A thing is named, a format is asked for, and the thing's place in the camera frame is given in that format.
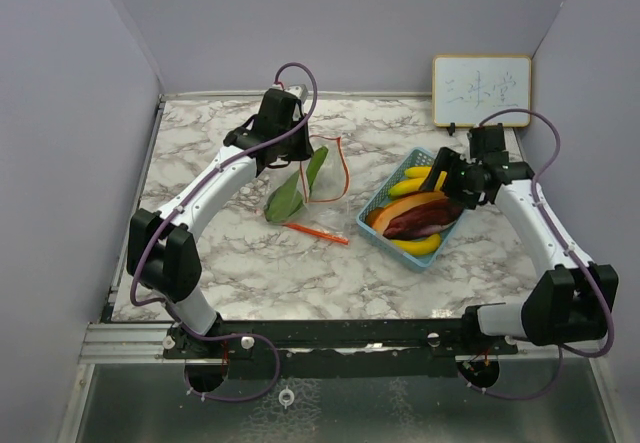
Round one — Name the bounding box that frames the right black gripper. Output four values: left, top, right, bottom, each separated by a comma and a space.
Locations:
420, 147, 481, 210

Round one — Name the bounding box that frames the green leaf vegetable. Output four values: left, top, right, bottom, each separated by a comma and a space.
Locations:
264, 146, 329, 224

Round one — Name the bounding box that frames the clear orange zip bag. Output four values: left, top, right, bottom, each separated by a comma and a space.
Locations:
262, 135, 350, 246

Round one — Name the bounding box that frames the red orange papaya slice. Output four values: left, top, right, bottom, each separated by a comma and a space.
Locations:
365, 191, 464, 240

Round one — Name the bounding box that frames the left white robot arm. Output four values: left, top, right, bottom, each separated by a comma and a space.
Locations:
126, 83, 316, 358

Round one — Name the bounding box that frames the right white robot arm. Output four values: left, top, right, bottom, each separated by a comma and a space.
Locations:
422, 126, 619, 354

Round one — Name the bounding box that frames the blue plastic basket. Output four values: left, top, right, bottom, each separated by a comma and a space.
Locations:
356, 148, 463, 272

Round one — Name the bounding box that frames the yellow banana bunch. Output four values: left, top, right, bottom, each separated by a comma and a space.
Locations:
388, 166, 432, 199

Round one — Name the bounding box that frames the small whiteboard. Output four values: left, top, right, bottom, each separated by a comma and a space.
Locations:
432, 54, 533, 128

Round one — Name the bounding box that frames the purple eggplant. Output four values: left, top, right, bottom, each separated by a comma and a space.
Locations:
396, 223, 452, 241

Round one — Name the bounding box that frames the single yellow banana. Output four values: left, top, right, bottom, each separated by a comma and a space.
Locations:
392, 233, 442, 257

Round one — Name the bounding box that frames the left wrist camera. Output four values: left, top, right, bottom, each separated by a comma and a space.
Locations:
272, 82, 309, 102

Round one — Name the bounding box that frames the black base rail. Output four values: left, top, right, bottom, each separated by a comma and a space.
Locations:
163, 318, 517, 380

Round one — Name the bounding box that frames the aluminium extrusion rail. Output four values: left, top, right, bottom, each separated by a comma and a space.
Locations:
79, 320, 608, 364

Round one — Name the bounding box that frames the white ring pull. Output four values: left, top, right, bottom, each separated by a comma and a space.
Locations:
278, 387, 295, 409

